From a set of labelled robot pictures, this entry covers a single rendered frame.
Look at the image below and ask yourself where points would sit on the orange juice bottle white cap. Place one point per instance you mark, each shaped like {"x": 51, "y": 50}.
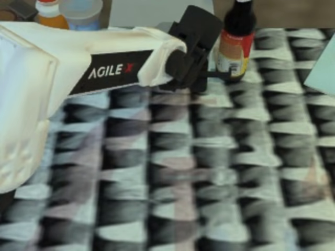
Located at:
{"x": 51, "y": 18}

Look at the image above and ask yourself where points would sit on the dark glass bottle orange label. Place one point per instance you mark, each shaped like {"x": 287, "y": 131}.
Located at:
{"x": 235, "y": 39}

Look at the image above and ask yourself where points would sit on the dark brown box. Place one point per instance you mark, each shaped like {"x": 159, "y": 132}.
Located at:
{"x": 15, "y": 9}

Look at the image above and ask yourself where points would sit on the pale teal flat panel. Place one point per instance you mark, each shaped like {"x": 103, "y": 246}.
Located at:
{"x": 323, "y": 70}

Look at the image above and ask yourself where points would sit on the clear plastic cup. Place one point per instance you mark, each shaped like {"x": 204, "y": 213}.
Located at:
{"x": 83, "y": 14}

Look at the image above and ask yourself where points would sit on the black white patterned tablecloth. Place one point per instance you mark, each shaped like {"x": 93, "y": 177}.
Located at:
{"x": 199, "y": 162}

